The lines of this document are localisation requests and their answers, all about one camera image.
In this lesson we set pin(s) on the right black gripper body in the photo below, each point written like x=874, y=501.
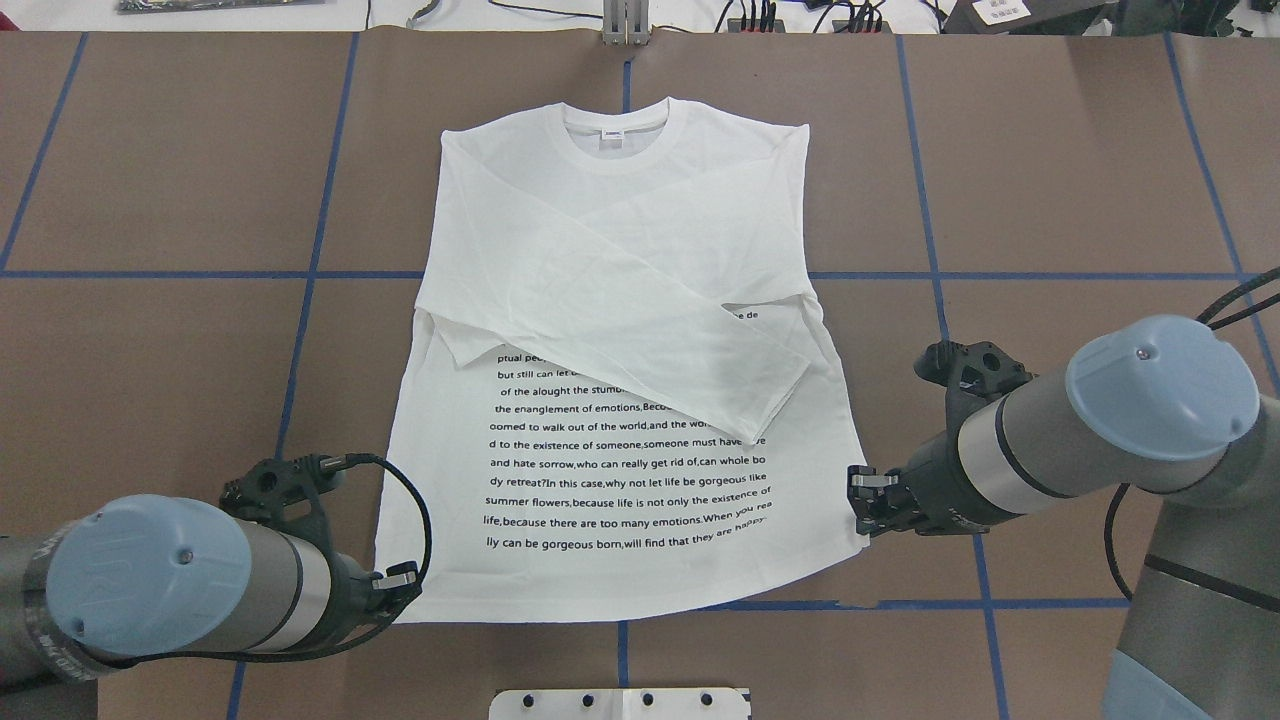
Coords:
x=928, y=489

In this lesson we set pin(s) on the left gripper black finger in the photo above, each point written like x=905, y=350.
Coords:
x=400, y=578

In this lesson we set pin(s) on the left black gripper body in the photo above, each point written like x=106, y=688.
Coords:
x=350, y=588

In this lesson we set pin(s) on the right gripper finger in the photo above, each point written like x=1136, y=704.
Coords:
x=871, y=511

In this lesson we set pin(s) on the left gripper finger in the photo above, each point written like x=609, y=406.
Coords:
x=391, y=604

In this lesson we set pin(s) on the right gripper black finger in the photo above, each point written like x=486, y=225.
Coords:
x=863, y=479

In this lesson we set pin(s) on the white printed long-sleeve shirt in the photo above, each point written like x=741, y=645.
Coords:
x=622, y=398

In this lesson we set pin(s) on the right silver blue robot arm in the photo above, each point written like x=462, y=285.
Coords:
x=1162, y=406

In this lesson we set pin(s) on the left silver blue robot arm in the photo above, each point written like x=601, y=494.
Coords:
x=148, y=578

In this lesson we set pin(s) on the black labelled box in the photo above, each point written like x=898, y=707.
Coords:
x=1052, y=18

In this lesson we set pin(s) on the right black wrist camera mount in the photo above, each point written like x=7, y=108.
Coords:
x=982, y=370

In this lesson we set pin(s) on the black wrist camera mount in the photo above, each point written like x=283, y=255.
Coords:
x=268, y=488
x=982, y=370

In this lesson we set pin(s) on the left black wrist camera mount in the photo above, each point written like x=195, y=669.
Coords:
x=268, y=488

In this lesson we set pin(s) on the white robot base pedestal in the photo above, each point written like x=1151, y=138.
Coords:
x=623, y=703

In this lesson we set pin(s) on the aluminium frame post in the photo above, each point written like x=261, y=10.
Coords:
x=626, y=22

